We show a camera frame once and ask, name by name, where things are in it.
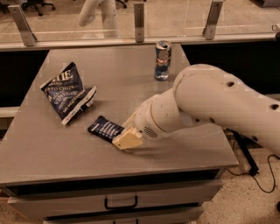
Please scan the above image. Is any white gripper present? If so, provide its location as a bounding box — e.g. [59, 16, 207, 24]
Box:
[112, 94, 165, 150]

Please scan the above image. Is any blue rxbar blueberry wrapper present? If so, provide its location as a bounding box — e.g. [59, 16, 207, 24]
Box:
[87, 115, 124, 143]

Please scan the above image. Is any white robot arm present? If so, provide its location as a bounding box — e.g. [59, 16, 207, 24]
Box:
[113, 64, 280, 155]

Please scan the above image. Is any silver blue redbull can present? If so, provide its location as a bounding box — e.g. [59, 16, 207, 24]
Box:
[154, 40, 172, 81]

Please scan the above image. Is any blue potato chips bag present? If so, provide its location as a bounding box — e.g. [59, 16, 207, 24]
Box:
[40, 62, 97, 125]

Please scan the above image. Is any lower grey drawer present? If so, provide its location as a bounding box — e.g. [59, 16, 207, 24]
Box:
[43, 206, 203, 224]

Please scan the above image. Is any grey drawer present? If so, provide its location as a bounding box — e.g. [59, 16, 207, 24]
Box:
[8, 179, 222, 218]
[43, 206, 203, 224]

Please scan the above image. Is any upper grey drawer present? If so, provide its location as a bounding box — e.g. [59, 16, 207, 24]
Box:
[8, 179, 222, 218]

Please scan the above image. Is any black table leg bar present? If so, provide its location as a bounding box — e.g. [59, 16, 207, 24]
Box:
[232, 130, 259, 177]

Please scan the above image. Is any black office chair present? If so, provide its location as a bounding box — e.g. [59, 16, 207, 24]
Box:
[22, 0, 56, 17]

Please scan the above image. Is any black drawer handle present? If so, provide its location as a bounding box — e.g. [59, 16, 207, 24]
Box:
[104, 196, 138, 211]

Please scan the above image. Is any middle metal glass bracket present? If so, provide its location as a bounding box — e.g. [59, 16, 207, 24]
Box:
[134, 3, 144, 43]

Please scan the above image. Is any metal glass bracket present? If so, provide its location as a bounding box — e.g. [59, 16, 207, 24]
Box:
[202, 0, 223, 40]
[134, 3, 144, 43]
[8, 5, 37, 46]

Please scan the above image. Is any right metal glass bracket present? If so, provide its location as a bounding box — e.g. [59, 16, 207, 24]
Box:
[202, 0, 223, 40]

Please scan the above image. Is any black cable on floor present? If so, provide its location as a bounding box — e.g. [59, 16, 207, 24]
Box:
[227, 139, 280, 194]

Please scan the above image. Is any left metal glass bracket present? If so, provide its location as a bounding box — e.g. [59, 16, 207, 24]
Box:
[8, 5, 37, 46]

